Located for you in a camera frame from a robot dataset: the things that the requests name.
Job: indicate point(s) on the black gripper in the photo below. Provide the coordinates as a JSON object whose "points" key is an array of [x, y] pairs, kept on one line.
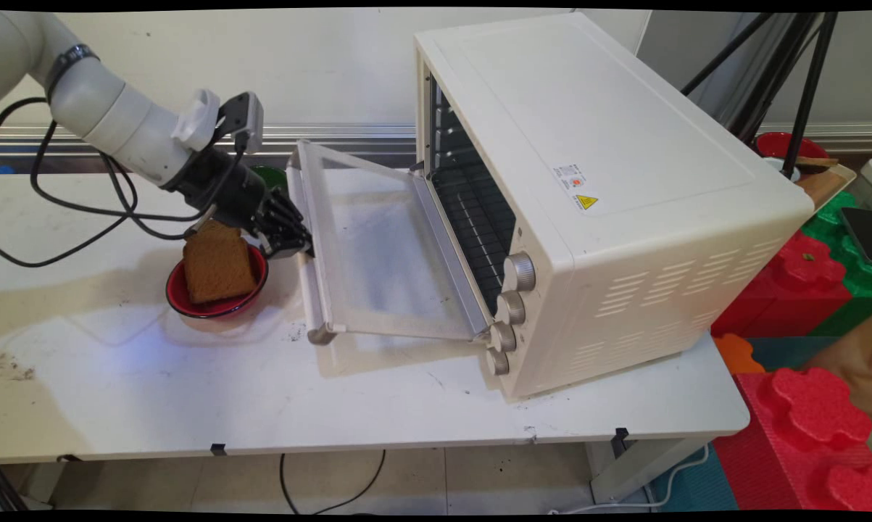
{"points": [[218, 188]]}

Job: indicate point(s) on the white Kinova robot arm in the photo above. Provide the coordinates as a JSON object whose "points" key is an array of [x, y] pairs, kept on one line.
{"points": [[109, 116]]}

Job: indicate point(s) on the dark green bowl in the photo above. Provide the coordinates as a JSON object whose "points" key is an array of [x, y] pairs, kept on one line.
{"points": [[270, 176]]}

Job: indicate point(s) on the red bowl with bread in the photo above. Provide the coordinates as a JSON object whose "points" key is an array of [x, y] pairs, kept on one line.
{"points": [[258, 283]]}

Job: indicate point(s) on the brown bread slice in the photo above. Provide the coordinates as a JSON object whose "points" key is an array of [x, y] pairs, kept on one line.
{"points": [[219, 264]]}

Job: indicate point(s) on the black table clip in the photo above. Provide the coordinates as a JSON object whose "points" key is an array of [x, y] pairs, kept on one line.
{"points": [[219, 449], [621, 438]]}

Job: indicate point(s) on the large silver oven knob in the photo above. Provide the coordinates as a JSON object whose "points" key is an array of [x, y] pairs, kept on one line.
{"points": [[521, 272]]}

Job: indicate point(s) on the white label sticker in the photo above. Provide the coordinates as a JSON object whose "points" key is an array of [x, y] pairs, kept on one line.
{"points": [[570, 178]]}

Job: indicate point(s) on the yellow warning sticker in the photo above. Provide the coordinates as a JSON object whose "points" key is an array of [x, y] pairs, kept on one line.
{"points": [[588, 202]]}

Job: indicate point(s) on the cream toaster oven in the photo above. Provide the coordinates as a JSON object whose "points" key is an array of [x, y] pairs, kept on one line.
{"points": [[624, 181]]}

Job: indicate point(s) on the white table leg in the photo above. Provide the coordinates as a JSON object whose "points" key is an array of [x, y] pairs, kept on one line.
{"points": [[638, 467]]}

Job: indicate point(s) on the orange foam piece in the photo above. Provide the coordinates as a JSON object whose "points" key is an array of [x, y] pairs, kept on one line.
{"points": [[738, 354]]}

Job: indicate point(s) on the blue foam mat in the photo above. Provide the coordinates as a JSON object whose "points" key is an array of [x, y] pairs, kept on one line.
{"points": [[696, 486]]}

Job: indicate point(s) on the red bowl with white inside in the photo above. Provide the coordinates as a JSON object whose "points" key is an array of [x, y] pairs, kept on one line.
{"points": [[776, 145]]}

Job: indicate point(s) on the small red foam block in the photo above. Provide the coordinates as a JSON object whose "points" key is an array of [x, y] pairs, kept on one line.
{"points": [[783, 290]]}

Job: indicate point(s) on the black tripod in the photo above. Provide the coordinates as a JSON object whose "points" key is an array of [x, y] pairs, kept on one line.
{"points": [[805, 94]]}

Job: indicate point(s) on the wooden tray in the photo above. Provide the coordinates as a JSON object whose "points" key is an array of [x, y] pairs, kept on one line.
{"points": [[827, 185]]}

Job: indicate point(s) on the green foam block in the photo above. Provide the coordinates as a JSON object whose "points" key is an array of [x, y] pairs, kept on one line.
{"points": [[838, 228]]}

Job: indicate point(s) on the large red foam block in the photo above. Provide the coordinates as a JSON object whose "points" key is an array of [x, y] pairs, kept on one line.
{"points": [[805, 435]]}

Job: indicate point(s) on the black flat device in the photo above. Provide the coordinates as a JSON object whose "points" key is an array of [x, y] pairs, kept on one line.
{"points": [[863, 232]]}

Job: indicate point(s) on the aluminium wall rail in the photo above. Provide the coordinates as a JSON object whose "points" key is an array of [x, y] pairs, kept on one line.
{"points": [[334, 134]]}

